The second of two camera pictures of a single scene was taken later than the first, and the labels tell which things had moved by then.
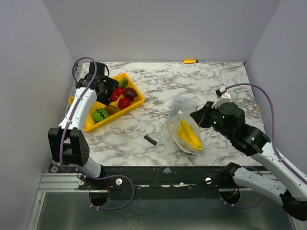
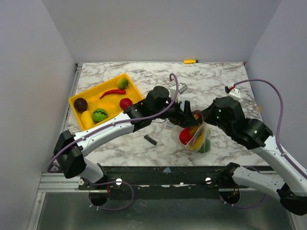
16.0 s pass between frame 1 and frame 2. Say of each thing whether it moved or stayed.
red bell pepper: moved
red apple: stayed
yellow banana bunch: moved
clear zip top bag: moved
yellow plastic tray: stayed
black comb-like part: stayed
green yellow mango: stayed
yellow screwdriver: stayed
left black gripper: moved
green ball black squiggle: stayed
